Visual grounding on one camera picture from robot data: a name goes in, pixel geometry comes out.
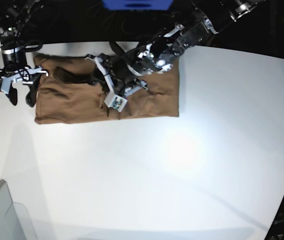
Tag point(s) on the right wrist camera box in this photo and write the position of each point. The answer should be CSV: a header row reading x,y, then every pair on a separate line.
x,y
4,85

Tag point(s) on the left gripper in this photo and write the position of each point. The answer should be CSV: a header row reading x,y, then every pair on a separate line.
x,y
124,74

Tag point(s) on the grey box at table corner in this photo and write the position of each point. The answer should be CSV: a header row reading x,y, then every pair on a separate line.
x,y
15,222

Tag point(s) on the blue plastic bin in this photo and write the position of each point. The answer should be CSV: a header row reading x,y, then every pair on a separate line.
x,y
123,5

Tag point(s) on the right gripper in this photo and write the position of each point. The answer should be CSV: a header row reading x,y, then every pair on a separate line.
x,y
29,77

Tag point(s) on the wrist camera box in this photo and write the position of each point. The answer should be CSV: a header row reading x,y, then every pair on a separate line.
x,y
4,85
115,101

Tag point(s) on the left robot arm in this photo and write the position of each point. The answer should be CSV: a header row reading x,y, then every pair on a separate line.
x,y
183,31

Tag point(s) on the brown t-shirt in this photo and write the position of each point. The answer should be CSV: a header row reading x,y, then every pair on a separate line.
x,y
65,97

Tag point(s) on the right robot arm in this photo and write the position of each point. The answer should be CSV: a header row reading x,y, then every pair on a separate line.
x,y
13,48

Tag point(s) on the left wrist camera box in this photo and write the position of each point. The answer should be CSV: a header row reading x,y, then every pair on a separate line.
x,y
115,101

